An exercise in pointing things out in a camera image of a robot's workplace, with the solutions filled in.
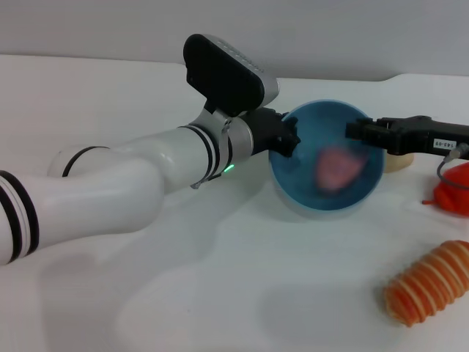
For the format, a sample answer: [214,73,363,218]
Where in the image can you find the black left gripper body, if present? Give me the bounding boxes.
[247,108,286,155]

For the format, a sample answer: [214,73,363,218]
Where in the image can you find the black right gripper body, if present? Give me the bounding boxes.
[380,115,469,159]

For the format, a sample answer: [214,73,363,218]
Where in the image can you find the blue bowl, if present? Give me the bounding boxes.
[268,100,385,221]

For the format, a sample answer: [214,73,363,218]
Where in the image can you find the pink toy peach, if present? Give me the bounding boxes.
[315,146,369,195]

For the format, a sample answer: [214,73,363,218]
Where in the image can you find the beige toy potato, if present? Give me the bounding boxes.
[383,152,415,173]

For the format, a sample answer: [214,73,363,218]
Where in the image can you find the red toy pepper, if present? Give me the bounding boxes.
[421,164,469,217]

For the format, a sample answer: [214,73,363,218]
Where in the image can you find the orange striped toy shrimp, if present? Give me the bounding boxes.
[383,240,469,327]

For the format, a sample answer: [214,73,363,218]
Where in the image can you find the right gripper grey cable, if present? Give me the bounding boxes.
[436,143,469,190]

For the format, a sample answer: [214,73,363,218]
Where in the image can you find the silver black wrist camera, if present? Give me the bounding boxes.
[182,34,281,117]

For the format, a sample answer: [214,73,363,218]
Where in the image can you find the left arm connector cable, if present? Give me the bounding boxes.
[190,172,224,190]

